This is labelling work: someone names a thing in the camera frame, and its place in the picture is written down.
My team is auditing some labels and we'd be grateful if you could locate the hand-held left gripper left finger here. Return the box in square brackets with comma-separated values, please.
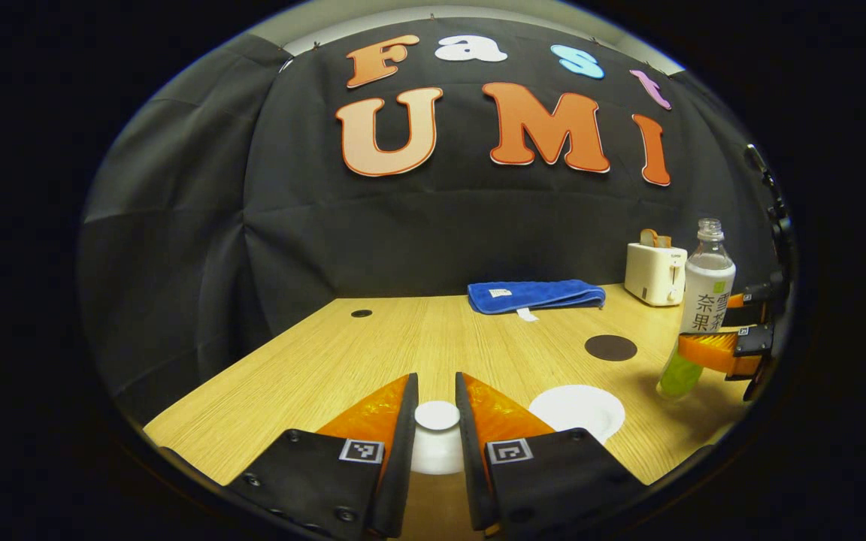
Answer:
[224, 373, 420, 540]

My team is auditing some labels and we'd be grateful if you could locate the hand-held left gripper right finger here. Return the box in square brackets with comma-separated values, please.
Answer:
[454, 371, 650, 539]

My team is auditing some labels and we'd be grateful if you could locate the white teacup lid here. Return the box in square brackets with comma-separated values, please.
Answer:
[412, 400, 466, 476]

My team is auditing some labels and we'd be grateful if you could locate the clear water bottle green base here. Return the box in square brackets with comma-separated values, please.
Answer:
[656, 218, 737, 400]

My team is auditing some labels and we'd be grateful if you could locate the dark brown round coaster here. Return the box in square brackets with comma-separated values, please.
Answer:
[584, 334, 638, 362]

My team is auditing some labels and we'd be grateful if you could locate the white teacup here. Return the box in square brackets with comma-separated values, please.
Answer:
[528, 385, 626, 444]

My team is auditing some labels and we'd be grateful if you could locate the white toaster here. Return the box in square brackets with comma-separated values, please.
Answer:
[624, 242, 689, 307]

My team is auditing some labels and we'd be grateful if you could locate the blue folded towel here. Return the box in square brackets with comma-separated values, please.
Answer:
[468, 280, 607, 323]

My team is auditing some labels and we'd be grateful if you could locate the black backdrop cloth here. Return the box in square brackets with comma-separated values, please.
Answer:
[78, 17, 787, 425]

